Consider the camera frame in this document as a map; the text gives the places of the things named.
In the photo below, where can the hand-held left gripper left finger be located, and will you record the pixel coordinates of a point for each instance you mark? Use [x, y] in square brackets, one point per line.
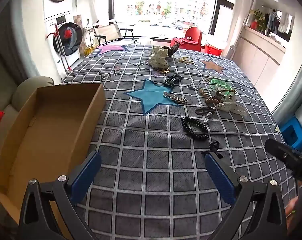
[87, 175]

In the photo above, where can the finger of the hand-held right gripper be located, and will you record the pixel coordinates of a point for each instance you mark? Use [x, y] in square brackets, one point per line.
[276, 150]

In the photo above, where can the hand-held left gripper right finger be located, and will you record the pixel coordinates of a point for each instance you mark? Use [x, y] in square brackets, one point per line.
[221, 180]

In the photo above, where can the small black hair clip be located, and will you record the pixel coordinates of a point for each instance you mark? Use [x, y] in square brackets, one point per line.
[213, 147]

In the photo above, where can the brown cardboard box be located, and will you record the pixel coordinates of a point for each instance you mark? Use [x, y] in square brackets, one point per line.
[53, 120]

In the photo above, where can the person's right forearm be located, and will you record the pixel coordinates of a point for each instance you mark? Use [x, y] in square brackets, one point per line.
[292, 210]

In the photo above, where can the blue plastic stool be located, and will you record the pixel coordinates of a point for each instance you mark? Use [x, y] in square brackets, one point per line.
[291, 132]

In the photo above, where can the grey checked star blanket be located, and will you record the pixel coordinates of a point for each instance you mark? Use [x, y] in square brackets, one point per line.
[151, 167]

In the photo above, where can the silver earring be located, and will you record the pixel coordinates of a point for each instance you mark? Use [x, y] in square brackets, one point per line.
[208, 117]

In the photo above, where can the dark oval hair clip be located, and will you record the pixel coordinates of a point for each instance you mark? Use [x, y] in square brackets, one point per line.
[199, 110]

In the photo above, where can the brown hair claw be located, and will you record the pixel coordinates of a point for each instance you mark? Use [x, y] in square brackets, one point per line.
[212, 101]

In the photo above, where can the silver metal hair clip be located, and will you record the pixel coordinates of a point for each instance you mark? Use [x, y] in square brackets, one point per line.
[176, 97]

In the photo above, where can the beige cabinet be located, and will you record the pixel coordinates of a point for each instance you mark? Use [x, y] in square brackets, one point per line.
[258, 57]

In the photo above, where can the beige sofa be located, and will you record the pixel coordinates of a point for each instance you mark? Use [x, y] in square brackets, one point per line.
[30, 87]

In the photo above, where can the black beaded hair clip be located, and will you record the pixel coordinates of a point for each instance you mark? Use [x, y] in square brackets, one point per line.
[173, 80]

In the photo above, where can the red bucket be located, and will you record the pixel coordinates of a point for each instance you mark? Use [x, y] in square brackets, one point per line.
[213, 50]

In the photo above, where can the gold bangle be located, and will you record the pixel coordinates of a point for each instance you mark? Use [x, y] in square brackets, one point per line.
[186, 60]

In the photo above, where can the yellow basket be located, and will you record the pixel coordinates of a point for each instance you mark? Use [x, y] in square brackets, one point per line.
[91, 50]

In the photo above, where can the yellow flowers in red vase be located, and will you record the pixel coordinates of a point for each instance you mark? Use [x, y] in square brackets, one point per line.
[256, 20]

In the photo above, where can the red broom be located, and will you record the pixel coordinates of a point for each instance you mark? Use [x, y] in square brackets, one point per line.
[57, 45]

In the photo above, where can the white washing machine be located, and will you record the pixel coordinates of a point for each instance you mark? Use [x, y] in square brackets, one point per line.
[71, 42]

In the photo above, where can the leopard print hair claw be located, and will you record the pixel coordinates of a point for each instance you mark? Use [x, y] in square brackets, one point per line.
[173, 48]

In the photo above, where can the red plastic chair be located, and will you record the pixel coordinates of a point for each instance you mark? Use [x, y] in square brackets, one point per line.
[193, 33]

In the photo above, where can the dark red cloth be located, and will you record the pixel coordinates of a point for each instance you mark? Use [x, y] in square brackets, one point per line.
[179, 42]

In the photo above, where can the white stool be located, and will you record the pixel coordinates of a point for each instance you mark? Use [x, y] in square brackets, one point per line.
[142, 40]

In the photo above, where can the beige folding chair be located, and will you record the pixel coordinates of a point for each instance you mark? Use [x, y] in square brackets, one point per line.
[108, 31]

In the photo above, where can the grey curtain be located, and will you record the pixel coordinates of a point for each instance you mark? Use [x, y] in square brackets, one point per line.
[5, 37]

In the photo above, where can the white sheer curtain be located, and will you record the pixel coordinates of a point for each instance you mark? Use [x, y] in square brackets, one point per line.
[87, 2]

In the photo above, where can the large window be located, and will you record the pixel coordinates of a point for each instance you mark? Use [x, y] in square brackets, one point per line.
[166, 2]

